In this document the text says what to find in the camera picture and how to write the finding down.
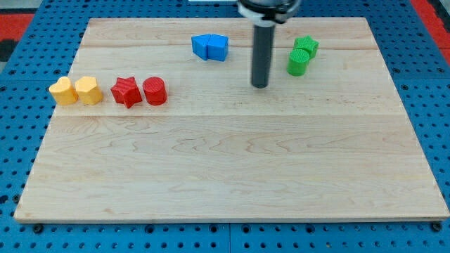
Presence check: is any red cylinder block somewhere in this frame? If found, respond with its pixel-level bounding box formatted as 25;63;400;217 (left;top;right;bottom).
143;77;167;105

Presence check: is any blue triangular block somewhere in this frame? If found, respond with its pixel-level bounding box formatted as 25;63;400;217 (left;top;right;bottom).
191;34;210;60

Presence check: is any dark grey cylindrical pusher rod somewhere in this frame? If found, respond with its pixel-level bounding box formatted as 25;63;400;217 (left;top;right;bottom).
251;25;275;89

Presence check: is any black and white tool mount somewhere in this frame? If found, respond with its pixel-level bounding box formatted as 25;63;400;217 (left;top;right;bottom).
236;0;302;25

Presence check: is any red star block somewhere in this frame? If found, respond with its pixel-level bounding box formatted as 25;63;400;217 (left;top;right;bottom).
110;77;142;108

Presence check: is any green star block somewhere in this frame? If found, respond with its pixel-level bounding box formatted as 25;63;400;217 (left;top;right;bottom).
293;35;319;59

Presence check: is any yellow heart block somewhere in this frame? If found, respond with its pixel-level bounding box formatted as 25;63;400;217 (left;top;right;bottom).
49;77;78;105

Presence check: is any blue pentagon block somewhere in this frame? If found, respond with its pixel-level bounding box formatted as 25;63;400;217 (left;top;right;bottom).
207;34;229;62

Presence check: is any yellow hexagon block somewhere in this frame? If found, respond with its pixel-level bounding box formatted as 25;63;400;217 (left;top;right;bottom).
75;76;103;105

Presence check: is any wooden board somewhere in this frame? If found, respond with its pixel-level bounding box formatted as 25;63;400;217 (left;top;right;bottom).
14;18;449;223

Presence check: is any green cylinder block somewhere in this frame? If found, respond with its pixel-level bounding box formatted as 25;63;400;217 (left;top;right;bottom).
287;49;310;76

